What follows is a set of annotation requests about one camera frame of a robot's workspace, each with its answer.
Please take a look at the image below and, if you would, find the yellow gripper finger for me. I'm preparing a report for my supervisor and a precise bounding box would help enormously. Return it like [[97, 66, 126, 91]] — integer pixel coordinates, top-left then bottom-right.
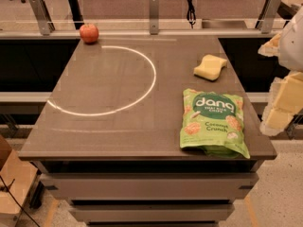
[[259, 72, 303, 136], [258, 33, 281, 57]]

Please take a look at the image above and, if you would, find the cardboard box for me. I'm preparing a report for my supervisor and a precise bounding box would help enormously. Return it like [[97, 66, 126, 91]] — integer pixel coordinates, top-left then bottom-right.
[[0, 135, 37, 227]]

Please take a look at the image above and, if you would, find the horizontal metal rail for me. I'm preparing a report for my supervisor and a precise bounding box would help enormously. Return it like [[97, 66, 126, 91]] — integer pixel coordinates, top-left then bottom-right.
[[0, 29, 281, 40]]

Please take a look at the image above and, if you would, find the black table leg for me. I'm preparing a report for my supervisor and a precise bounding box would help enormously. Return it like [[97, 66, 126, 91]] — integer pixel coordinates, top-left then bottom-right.
[[68, 0, 83, 30]]

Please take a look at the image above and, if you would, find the red apple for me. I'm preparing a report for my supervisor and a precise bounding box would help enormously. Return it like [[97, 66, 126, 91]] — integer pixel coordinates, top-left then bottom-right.
[[80, 24, 98, 44]]

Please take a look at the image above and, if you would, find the grey drawer cabinet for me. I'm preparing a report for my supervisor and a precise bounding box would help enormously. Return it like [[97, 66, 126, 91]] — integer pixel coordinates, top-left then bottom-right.
[[18, 156, 278, 227]]

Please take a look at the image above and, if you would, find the metal bracket post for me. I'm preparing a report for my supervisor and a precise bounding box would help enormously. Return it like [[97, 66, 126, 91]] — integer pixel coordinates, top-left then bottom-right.
[[28, 0, 55, 35], [259, 0, 281, 34], [149, 0, 159, 35]]

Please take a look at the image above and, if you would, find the middle metal bracket post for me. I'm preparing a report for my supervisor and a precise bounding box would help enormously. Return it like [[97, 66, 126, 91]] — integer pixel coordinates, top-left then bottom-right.
[[149, 0, 159, 35]]

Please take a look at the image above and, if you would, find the yellow sponge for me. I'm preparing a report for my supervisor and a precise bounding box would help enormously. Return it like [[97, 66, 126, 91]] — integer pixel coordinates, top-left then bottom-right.
[[193, 55, 227, 81]]

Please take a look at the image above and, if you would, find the thin black floor cable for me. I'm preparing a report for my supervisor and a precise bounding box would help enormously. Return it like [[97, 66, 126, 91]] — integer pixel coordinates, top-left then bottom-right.
[[0, 175, 42, 227]]

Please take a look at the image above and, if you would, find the green rice chips bag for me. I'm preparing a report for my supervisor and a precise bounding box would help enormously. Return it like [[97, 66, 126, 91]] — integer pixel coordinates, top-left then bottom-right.
[[180, 89, 250, 159]]

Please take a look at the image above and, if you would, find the left metal bracket post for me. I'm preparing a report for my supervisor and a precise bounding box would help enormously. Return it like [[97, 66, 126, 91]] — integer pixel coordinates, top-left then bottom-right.
[[28, 0, 55, 35]]

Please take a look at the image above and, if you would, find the right metal bracket post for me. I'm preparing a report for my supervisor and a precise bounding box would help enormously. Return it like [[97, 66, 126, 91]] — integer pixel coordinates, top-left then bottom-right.
[[259, 0, 281, 34]]

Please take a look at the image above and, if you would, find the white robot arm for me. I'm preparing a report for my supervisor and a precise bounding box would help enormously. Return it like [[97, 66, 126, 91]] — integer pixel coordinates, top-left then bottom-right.
[[258, 8, 303, 136]]

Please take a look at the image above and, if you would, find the black hanging cable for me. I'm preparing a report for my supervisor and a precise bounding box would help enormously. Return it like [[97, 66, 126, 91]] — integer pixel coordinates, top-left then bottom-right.
[[185, 0, 197, 29]]

